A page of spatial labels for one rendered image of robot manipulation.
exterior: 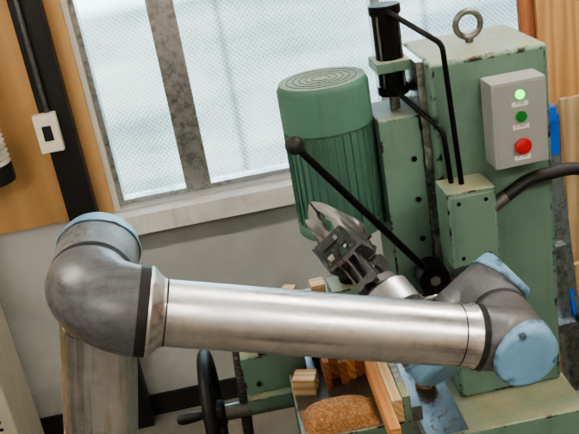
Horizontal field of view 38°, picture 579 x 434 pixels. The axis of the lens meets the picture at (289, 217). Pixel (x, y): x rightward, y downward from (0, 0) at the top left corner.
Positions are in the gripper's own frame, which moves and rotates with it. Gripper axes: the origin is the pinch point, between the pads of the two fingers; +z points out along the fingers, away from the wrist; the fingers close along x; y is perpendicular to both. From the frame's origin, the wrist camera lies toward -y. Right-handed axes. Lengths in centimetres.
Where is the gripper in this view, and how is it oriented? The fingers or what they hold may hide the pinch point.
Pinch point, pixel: (316, 209)
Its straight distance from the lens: 146.9
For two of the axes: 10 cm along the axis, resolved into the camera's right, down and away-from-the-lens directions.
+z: -5.4, -6.9, 4.9
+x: -7.0, 6.8, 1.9
